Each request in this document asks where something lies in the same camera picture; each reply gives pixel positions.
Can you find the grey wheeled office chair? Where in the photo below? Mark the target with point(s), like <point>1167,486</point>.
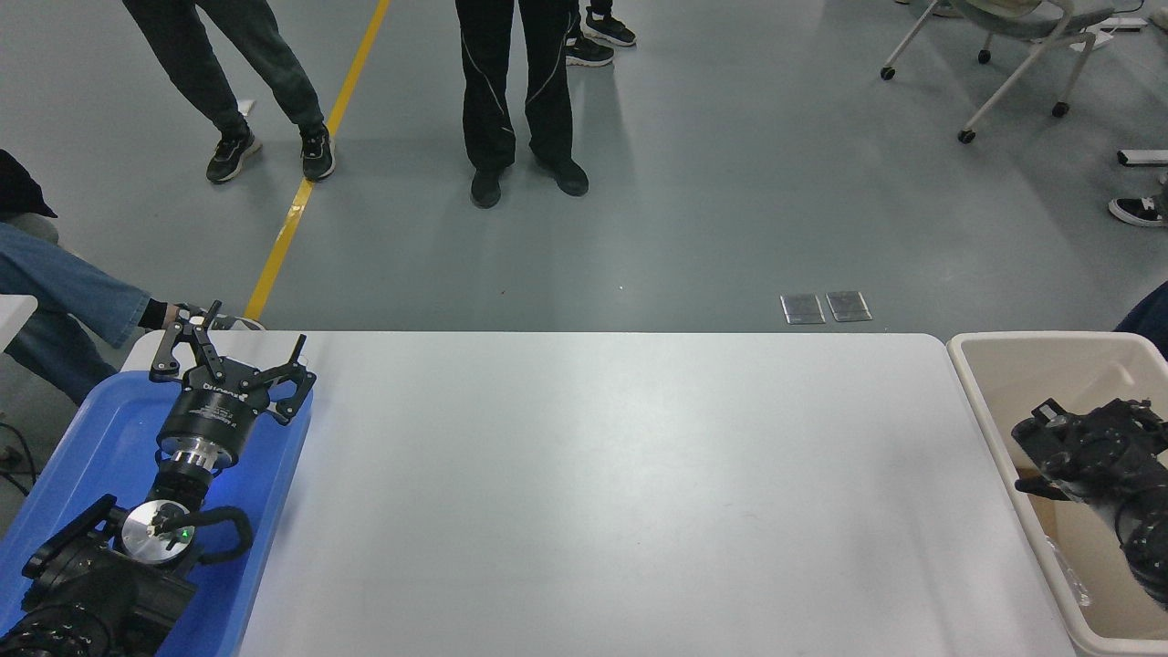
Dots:
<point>1022,20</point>

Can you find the standing person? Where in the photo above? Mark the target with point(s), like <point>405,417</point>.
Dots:
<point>488,91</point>
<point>591,50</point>
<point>196,55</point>

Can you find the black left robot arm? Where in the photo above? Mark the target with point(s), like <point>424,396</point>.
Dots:
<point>91,593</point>

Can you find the large pale plastic bin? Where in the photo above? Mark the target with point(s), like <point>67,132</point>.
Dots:
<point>1022,365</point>

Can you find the blue plastic tray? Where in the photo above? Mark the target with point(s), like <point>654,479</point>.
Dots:
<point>100,429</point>

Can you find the metal floor plate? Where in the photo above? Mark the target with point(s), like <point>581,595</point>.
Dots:
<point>849,307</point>
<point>803,308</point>

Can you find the person's foot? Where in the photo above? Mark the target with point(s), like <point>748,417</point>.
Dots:
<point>1136,212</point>

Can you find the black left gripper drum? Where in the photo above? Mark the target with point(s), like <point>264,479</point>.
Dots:
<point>214,415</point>

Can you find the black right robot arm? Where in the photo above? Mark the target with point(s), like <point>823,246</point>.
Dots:
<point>1104,456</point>

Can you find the white flat bar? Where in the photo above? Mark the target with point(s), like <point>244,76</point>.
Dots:
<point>1145,157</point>

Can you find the white power strip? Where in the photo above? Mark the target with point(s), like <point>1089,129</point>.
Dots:
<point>1124,25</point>

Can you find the seated person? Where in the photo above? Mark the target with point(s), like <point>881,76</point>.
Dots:
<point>64,292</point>

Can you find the small white table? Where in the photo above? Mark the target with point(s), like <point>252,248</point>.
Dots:
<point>14,315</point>

